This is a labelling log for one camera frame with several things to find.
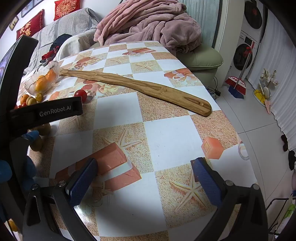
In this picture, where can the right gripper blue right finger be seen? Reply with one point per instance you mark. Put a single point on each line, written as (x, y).
(209, 179)

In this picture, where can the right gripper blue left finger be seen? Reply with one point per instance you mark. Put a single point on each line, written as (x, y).
(80, 181)

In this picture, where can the blue gloved hand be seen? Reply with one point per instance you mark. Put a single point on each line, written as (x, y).
(16, 166)

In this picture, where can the red cherry tomato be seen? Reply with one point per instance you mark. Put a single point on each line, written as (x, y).
(81, 93)

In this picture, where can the long wooden stick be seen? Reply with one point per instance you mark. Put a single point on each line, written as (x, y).
(162, 92)

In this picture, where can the red broom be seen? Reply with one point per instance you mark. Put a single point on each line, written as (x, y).
(237, 87)

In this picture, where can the red cushion with gold text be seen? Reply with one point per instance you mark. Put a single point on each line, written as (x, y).
(33, 26)

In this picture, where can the grey striped sofa cover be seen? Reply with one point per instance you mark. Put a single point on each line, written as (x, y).
(80, 25)

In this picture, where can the green armchair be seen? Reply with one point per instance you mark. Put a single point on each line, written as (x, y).
(203, 62)

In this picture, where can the red embroidered cushion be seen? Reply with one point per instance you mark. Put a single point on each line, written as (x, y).
(65, 7)

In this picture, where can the pink blanket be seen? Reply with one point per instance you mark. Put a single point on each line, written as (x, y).
(166, 22)

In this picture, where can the washing machine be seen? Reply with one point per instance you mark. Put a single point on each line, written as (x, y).
(252, 31)

